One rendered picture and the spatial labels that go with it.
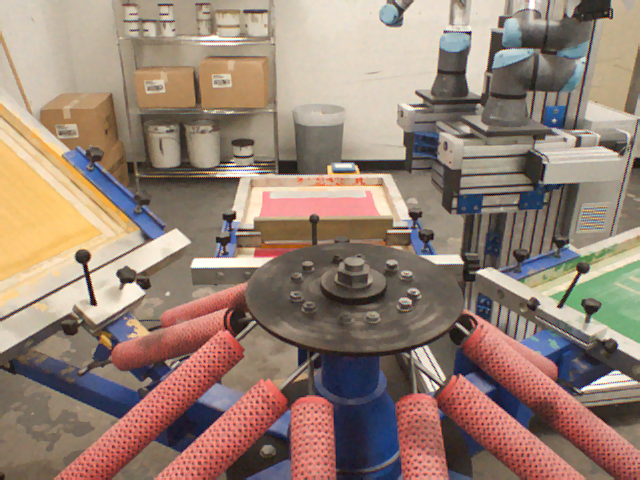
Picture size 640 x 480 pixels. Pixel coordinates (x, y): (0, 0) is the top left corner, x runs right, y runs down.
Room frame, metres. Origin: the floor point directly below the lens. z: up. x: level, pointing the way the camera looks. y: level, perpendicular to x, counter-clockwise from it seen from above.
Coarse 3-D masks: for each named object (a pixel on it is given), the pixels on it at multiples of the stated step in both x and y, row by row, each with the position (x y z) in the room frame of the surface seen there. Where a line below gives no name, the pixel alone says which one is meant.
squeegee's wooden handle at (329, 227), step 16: (256, 224) 1.52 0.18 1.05; (272, 224) 1.52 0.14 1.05; (288, 224) 1.52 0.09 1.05; (304, 224) 1.52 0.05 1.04; (320, 224) 1.52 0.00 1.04; (336, 224) 1.53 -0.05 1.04; (352, 224) 1.53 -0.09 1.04; (368, 224) 1.53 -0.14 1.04; (384, 224) 1.53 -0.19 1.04; (384, 240) 1.53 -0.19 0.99
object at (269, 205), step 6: (264, 192) 2.03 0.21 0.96; (264, 198) 1.97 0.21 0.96; (270, 198) 1.96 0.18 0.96; (276, 198) 1.96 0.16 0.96; (282, 198) 1.96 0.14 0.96; (288, 198) 1.97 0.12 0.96; (294, 198) 1.97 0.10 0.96; (300, 198) 1.97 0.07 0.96; (306, 198) 1.97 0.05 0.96; (312, 198) 1.97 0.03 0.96; (264, 204) 1.91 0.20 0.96; (270, 204) 1.91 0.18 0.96; (276, 204) 1.90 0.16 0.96; (264, 210) 1.85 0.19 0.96; (270, 210) 1.85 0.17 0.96; (258, 252) 1.52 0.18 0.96; (264, 252) 1.52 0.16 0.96; (270, 252) 1.52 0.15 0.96; (276, 252) 1.52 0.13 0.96; (282, 252) 1.52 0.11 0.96
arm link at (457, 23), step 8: (456, 0) 2.48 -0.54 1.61; (464, 0) 2.47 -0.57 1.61; (456, 8) 2.48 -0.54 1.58; (464, 8) 2.47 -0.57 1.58; (448, 16) 2.51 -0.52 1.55; (456, 16) 2.48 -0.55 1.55; (464, 16) 2.47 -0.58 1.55; (448, 24) 2.51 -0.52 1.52; (456, 24) 2.47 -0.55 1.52; (464, 24) 2.47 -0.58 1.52; (448, 32) 2.48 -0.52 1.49; (456, 32) 2.46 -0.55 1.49; (464, 32) 2.46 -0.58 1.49
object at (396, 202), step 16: (256, 176) 2.11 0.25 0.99; (272, 176) 2.11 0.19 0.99; (288, 176) 2.11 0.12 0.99; (304, 176) 2.11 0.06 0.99; (320, 176) 2.12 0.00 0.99; (336, 176) 2.12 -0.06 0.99; (352, 176) 2.12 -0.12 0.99; (368, 176) 2.12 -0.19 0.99; (384, 176) 2.12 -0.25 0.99; (240, 192) 1.93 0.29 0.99; (384, 192) 2.03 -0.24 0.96; (240, 208) 1.78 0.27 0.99; (400, 208) 1.78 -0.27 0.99
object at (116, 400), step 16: (32, 352) 1.06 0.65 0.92; (0, 368) 1.07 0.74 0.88; (16, 368) 1.05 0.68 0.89; (32, 368) 1.02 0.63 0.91; (48, 368) 1.01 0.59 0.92; (64, 368) 1.01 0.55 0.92; (80, 368) 1.01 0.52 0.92; (48, 384) 1.00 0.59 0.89; (64, 384) 0.97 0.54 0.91; (80, 384) 0.95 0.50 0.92; (96, 384) 0.95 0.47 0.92; (112, 384) 0.95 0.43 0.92; (80, 400) 0.95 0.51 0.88; (96, 400) 0.93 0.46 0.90; (112, 400) 0.91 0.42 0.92; (128, 400) 0.90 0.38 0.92; (192, 432) 0.81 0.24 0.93; (176, 448) 0.82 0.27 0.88
